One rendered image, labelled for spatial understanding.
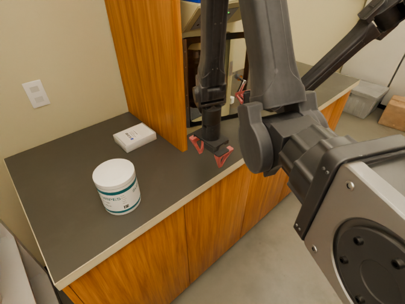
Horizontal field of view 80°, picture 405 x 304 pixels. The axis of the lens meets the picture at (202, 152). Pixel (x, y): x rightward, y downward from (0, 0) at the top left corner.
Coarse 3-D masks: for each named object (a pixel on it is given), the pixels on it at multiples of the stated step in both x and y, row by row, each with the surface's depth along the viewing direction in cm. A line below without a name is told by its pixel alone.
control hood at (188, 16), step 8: (232, 0) 84; (184, 8) 81; (192, 8) 78; (200, 8) 77; (184, 16) 82; (192, 16) 80; (232, 16) 95; (240, 16) 100; (184, 24) 84; (192, 24) 85; (184, 32) 87
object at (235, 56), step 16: (240, 32) 96; (192, 48) 93; (240, 48) 100; (192, 64) 97; (224, 64) 102; (240, 64) 105; (192, 80) 101; (192, 96) 106; (192, 112) 111; (224, 112) 117
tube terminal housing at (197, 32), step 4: (228, 24) 103; (232, 24) 105; (228, 28) 105; (232, 28) 106; (188, 32) 92; (192, 32) 93; (196, 32) 94; (200, 32) 95; (228, 32) 107; (232, 32) 107; (184, 36) 91; (188, 36) 93; (192, 36) 94; (188, 128) 118; (192, 128) 120; (196, 128) 122; (188, 132) 119
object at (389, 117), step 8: (392, 96) 296; (400, 96) 294; (392, 104) 280; (400, 104) 280; (384, 112) 289; (392, 112) 283; (400, 112) 278; (384, 120) 293; (392, 120) 287; (400, 120) 281; (400, 128) 286
